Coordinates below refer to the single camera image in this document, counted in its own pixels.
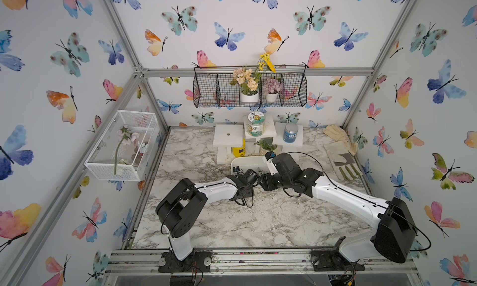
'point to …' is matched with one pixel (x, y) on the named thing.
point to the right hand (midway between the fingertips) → (263, 178)
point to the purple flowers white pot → (271, 87)
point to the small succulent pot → (267, 143)
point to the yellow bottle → (240, 152)
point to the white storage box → (246, 163)
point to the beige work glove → (337, 133)
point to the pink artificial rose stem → (124, 132)
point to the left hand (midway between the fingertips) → (248, 191)
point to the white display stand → (226, 137)
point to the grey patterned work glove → (344, 163)
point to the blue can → (290, 132)
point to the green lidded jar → (256, 124)
